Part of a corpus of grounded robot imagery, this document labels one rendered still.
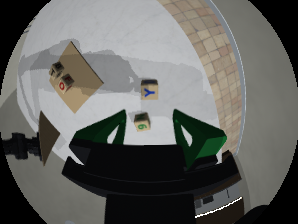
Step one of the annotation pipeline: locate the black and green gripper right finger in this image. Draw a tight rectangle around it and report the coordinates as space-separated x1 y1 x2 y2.
172 109 227 171

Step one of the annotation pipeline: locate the tan mat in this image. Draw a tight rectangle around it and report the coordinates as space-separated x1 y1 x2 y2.
49 41 104 114

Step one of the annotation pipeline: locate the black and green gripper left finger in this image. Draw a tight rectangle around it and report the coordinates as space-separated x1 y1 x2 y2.
73 109 127 144

